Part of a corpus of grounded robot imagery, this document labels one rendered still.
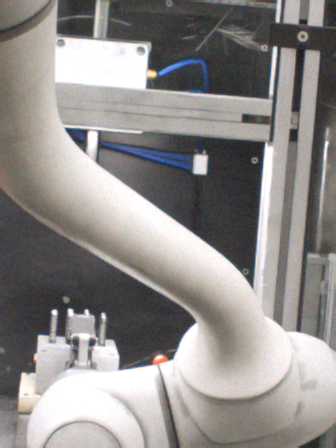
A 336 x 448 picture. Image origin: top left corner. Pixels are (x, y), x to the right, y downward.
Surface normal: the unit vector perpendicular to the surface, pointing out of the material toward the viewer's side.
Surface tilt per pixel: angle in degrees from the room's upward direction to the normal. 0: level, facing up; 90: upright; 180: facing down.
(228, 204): 90
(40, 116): 114
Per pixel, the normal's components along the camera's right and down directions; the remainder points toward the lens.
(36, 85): 0.70, 0.55
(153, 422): 0.18, -0.15
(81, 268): 0.10, 0.06
